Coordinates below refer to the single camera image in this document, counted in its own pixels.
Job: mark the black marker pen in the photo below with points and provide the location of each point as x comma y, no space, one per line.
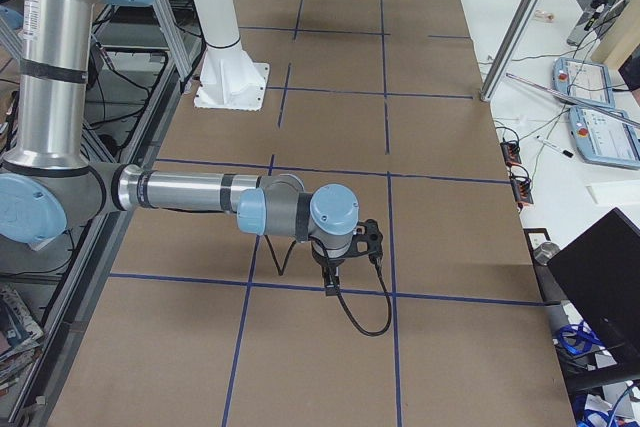
554,147

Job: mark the upper blue teach pendant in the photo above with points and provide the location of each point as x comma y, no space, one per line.
583,80

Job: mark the lower blue teach pendant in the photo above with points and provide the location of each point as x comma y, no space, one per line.
604,139

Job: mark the blue teach pendant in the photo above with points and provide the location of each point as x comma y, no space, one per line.
604,139
583,80

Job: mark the stack of magazines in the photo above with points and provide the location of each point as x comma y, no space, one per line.
20,337

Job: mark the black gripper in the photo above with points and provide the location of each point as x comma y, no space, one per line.
328,264

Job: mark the orange black connector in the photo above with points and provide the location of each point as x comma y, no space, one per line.
511,153
522,191

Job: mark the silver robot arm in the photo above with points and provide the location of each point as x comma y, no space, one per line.
48,186

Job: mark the white camera mast with base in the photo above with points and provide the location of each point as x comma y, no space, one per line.
229,78

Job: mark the orange black connector upper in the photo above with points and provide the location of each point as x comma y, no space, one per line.
511,153

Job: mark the grey handheld device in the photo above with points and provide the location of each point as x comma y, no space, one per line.
593,16

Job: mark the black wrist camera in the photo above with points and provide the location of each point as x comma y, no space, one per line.
367,241

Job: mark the long metal rod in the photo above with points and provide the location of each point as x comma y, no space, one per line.
575,101

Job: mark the black laptop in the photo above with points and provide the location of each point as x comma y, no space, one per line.
599,274

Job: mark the orange black connector lower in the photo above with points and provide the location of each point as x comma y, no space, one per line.
522,191

